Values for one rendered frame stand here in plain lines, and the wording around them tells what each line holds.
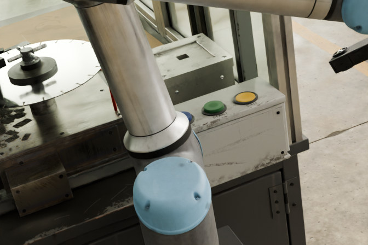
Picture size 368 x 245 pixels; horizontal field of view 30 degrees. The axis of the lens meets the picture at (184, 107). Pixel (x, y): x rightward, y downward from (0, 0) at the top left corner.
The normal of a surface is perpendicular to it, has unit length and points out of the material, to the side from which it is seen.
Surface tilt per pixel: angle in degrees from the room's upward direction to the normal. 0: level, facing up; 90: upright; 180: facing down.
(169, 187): 7
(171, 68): 0
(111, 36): 90
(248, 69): 90
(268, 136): 90
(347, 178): 0
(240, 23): 90
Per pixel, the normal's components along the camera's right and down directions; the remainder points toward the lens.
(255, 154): 0.37, 0.39
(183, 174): -0.15, -0.80
